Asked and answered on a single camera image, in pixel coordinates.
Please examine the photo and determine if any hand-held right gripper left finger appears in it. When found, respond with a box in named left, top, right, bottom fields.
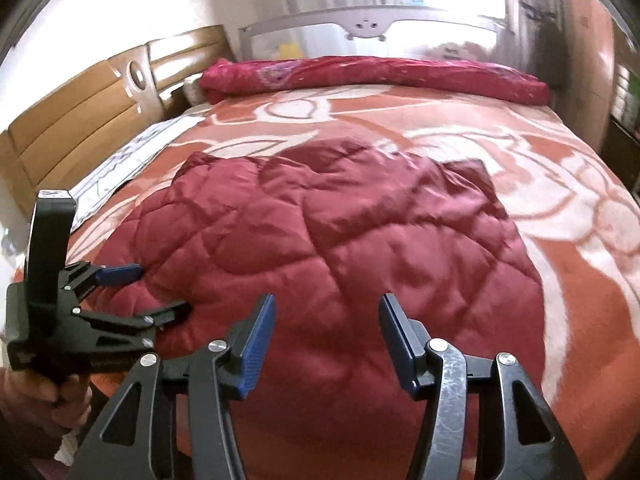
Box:
left=70, top=292, right=277, bottom=480

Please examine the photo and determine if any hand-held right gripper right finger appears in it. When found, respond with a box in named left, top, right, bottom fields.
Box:
left=377, top=292, right=588, bottom=480

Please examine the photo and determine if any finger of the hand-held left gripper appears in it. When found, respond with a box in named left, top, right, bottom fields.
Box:
left=69, top=264, right=146, bottom=307
left=74, top=302, right=194, bottom=350

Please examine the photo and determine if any red quilted jacket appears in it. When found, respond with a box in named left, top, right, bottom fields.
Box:
left=92, top=139, right=546, bottom=480

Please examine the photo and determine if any person's left forearm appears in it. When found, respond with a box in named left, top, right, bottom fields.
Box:
left=0, top=410, right=71, bottom=480

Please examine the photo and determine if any person's left hand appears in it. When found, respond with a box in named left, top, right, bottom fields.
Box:
left=7, top=367, right=96, bottom=433

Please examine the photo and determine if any wooden headboard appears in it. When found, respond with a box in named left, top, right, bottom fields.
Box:
left=0, top=24, right=231, bottom=221

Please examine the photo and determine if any beige pillow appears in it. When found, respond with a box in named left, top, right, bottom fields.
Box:
left=182, top=74, right=213, bottom=107

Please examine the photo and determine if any orange floral blanket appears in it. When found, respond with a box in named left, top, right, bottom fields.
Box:
left=65, top=77, right=640, bottom=480

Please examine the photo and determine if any red rolled quilt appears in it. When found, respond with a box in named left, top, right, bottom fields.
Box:
left=200, top=55, right=551, bottom=107

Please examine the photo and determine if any dark shelf unit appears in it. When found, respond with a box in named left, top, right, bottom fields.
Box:
left=611, top=57, right=640, bottom=133

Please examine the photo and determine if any wooden wardrobe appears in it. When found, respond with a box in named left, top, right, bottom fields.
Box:
left=547, top=0, right=618, bottom=153

